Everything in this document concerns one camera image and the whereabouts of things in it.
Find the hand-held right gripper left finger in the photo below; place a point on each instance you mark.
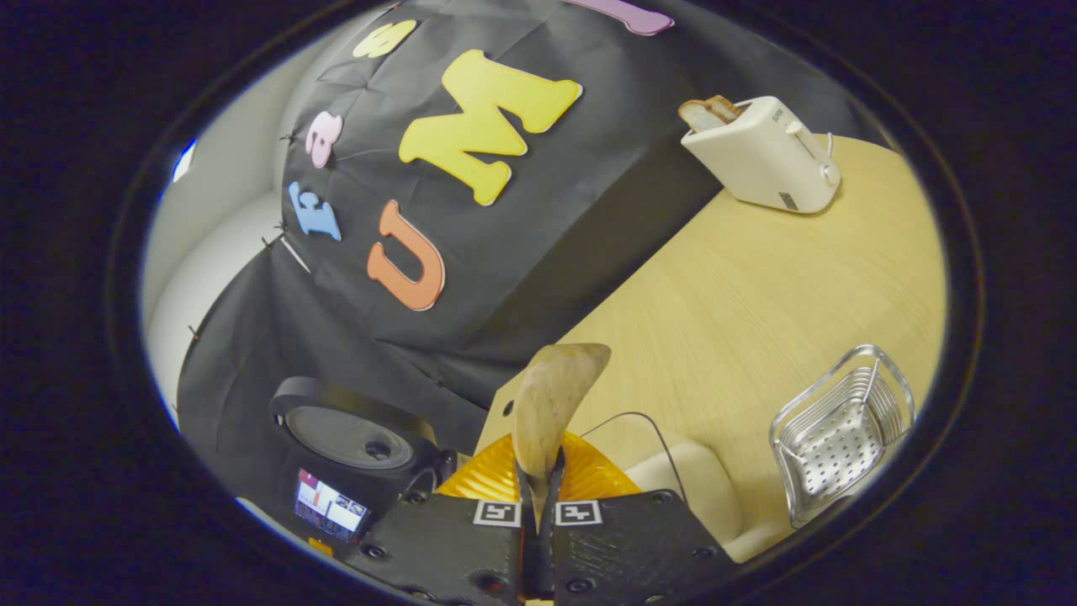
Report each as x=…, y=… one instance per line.
x=454, y=547

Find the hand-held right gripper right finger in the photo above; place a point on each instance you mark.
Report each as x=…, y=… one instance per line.
x=623, y=547

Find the silver black rice cooker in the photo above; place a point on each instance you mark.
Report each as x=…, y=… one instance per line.
x=349, y=438

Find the wooden spoon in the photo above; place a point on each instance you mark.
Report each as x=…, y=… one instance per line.
x=551, y=396

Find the computer monitor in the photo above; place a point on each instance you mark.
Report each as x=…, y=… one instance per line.
x=330, y=507

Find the white toaster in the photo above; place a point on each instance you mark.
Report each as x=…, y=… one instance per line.
x=766, y=156

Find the toasted bread slice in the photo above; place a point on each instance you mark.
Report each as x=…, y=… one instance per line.
x=728, y=106
x=698, y=116

